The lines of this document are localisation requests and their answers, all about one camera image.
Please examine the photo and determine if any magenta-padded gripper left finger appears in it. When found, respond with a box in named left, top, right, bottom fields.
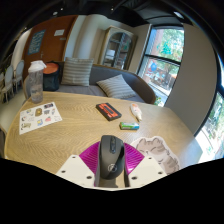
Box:
left=55, top=141, right=101, bottom=188

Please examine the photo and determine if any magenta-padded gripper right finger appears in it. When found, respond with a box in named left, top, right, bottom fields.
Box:
left=123, top=142, right=167, bottom=188

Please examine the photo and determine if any black computer mouse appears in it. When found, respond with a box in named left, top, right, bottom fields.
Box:
left=98, top=134, right=126, bottom=181

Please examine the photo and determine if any cat-shaped mouse pad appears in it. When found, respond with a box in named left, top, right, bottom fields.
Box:
left=130, top=135, right=182, bottom=176

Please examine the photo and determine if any small green blue pack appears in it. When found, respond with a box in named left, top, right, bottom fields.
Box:
left=119, top=121, right=140, bottom=131

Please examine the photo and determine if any small white squeeze tube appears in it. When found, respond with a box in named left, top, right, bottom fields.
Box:
left=129, top=102, right=143, bottom=122

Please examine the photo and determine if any white sticker sheet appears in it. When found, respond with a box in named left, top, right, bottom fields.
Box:
left=18, top=101, right=63, bottom=136

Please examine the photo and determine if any black box with red print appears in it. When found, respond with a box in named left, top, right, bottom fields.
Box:
left=95, top=102, right=123, bottom=122

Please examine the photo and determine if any tall black-framed side window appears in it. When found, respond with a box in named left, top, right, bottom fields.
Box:
left=194, top=89, right=224, bottom=164

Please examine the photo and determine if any flat lying striped cushion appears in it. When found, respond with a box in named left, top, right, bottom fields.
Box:
left=95, top=74, right=137, bottom=100

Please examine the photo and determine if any grey curved sofa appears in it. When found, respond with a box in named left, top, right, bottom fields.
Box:
left=23, top=61, right=157, bottom=105

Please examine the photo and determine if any dark bag with orange top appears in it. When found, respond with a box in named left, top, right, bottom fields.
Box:
left=42, top=62, right=61, bottom=93

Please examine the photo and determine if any clear shaker bottle white lid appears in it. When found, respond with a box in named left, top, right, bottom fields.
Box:
left=27, top=60, right=48, bottom=104

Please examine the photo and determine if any large upright striped cushion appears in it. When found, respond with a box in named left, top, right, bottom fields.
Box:
left=60, top=57, right=95, bottom=87

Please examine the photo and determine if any group of white chairs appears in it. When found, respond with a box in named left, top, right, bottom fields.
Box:
left=0, top=59, right=26, bottom=103

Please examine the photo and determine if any brown wooden door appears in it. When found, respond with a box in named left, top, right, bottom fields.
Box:
left=21, top=14, right=79, bottom=81

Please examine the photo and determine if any arched wooden shelf cabinet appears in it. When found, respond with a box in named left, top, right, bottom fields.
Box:
left=99, top=25, right=138, bottom=71

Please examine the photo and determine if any blue poster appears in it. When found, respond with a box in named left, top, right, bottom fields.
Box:
left=27, top=29, right=47, bottom=56

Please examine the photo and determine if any small white sign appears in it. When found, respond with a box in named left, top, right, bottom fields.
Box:
left=53, top=28, right=66, bottom=37

